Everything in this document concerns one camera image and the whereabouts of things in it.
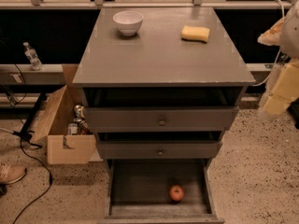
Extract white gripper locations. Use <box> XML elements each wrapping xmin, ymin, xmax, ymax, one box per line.
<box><xmin>257</xmin><ymin>1</ymin><xmax>299</xmax><ymax>119</ymax></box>

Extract red apple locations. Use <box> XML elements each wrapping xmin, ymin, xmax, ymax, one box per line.
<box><xmin>169</xmin><ymin>185</ymin><xmax>184</xmax><ymax>202</ymax></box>

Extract grey drawer cabinet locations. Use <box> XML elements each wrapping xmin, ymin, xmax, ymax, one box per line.
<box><xmin>72</xmin><ymin>7</ymin><xmax>256</xmax><ymax>224</ymax></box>

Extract grey middle drawer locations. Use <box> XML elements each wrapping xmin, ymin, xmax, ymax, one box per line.
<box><xmin>97</xmin><ymin>132</ymin><xmax>222</xmax><ymax>159</ymax></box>

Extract grey drawer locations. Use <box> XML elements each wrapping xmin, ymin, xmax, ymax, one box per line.
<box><xmin>83</xmin><ymin>106</ymin><xmax>238</xmax><ymax>133</ymax></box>
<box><xmin>99</xmin><ymin>159</ymin><xmax>224</xmax><ymax>224</ymax></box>
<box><xmin>97</xmin><ymin>132</ymin><xmax>222</xmax><ymax>159</ymax></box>

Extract grey bottom drawer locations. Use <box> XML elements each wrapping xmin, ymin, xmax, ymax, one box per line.
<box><xmin>99</xmin><ymin>159</ymin><xmax>224</xmax><ymax>224</ymax></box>

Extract grey top drawer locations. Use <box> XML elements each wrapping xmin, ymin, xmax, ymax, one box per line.
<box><xmin>83</xmin><ymin>106</ymin><xmax>238</xmax><ymax>133</ymax></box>

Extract yellow sponge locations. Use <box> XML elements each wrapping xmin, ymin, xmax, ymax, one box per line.
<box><xmin>181</xmin><ymin>25</ymin><xmax>210</xmax><ymax>43</ymax></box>

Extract white ceramic bowl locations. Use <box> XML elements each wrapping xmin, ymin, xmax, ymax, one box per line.
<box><xmin>113</xmin><ymin>10</ymin><xmax>144</xmax><ymax>35</ymax></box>

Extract items inside cardboard box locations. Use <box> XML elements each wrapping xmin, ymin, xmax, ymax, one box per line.
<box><xmin>67</xmin><ymin>105</ymin><xmax>91</xmax><ymax>135</ymax></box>

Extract cardboard box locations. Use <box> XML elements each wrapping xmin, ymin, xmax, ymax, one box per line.
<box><xmin>31</xmin><ymin>64</ymin><xmax>100</xmax><ymax>164</ymax></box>

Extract clear plastic water bottle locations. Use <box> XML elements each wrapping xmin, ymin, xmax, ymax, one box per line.
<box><xmin>23</xmin><ymin>42</ymin><xmax>42</xmax><ymax>71</ymax></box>

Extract tan sneaker shoe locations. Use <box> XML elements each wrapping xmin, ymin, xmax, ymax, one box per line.
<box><xmin>0</xmin><ymin>163</ymin><xmax>26</xmax><ymax>185</ymax></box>

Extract white hanging cable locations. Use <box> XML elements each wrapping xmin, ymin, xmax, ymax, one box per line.
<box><xmin>251</xmin><ymin>0</ymin><xmax>286</xmax><ymax>88</ymax></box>

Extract black floor cable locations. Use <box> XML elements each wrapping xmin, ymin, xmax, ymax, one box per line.
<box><xmin>11</xmin><ymin>63</ymin><xmax>53</xmax><ymax>224</ymax></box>

